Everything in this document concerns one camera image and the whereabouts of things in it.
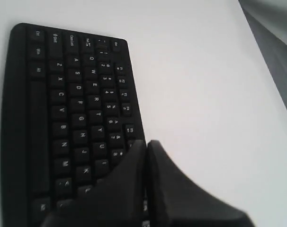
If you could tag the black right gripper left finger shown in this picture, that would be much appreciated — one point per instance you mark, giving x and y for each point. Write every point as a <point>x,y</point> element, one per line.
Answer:
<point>117,201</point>

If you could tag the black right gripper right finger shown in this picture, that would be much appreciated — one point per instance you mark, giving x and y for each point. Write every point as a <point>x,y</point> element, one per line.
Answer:
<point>176,201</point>

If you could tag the black acer keyboard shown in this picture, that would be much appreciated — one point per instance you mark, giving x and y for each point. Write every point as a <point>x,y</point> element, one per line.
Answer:
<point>69,115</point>

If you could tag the grey backdrop cloth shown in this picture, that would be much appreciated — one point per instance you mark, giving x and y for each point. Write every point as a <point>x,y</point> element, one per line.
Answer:
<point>268,22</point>

